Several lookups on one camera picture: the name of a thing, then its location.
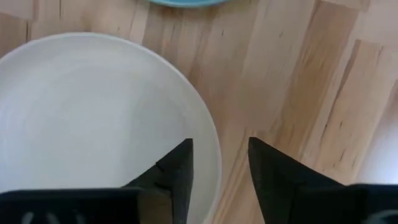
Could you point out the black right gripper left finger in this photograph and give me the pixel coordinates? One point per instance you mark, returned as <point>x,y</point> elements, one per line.
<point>177,174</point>

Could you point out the off-white plate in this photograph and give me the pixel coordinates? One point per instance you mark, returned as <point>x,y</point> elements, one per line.
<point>93,109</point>

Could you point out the teal plate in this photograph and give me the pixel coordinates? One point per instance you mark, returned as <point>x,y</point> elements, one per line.
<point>186,2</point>

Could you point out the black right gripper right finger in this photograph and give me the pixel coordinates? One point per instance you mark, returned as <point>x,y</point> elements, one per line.
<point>273,180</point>

